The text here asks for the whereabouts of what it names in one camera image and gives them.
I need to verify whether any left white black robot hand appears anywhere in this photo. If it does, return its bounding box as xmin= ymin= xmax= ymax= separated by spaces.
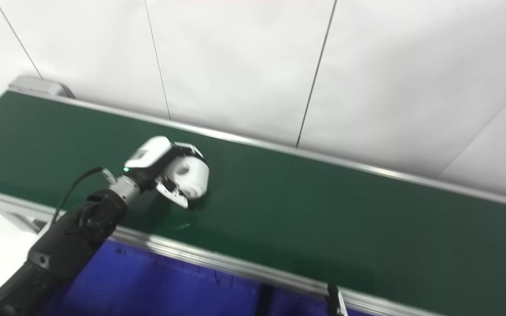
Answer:
xmin=123 ymin=136 xmax=205 ymax=209

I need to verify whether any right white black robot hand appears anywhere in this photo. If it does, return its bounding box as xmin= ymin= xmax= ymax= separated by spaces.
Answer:
xmin=325 ymin=284 xmax=348 ymax=316

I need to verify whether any white cylindrical plastic part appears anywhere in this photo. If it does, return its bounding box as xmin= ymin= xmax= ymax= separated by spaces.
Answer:
xmin=170 ymin=154 xmax=210 ymax=201

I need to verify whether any blue plastic bin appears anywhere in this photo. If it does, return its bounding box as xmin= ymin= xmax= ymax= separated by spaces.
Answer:
xmin=271 ymin=290 xmax=368 ymax=316
xmin=38 ymin=239 xmax=263 ymax=316

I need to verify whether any green conveyor belt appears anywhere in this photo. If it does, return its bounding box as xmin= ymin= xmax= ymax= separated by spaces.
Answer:
xmin=0 ymin=91 xmax=506 ymax=316
xmin=0 ymin=75 xmax=506 ymax=316

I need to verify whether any grey conveyor support leg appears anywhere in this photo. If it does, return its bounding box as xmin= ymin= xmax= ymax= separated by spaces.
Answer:
xmin=0 ymin=202 xmax=48 ymax=234

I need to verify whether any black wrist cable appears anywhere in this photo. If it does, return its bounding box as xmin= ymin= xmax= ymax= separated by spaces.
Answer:
xmin=51 ymin=166 xmax=116 ymax=225

